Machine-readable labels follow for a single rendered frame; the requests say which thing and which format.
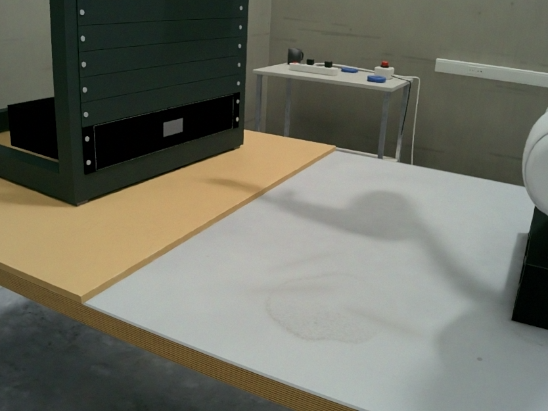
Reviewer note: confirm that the tan wooden board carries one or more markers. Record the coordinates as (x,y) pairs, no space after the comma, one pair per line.
(80,251)

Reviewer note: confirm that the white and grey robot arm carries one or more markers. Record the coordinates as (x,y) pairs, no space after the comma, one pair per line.
(535,164)

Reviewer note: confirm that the dark green metal rack frame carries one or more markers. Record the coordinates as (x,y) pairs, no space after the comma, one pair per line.
(141,87)

